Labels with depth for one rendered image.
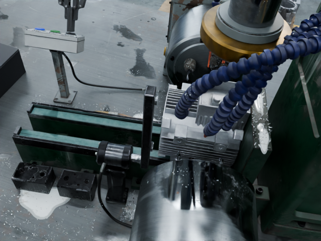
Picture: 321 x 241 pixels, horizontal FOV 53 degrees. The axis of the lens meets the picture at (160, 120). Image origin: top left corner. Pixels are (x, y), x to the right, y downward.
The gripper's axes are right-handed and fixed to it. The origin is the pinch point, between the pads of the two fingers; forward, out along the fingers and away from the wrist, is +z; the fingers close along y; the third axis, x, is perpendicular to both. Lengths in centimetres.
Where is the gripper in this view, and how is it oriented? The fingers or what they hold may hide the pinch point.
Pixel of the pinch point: (70, 19)
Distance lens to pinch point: 108.1
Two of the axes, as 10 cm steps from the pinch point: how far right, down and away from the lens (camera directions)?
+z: -1.3, 9.3, 3.4
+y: 9.9, 1.5, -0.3
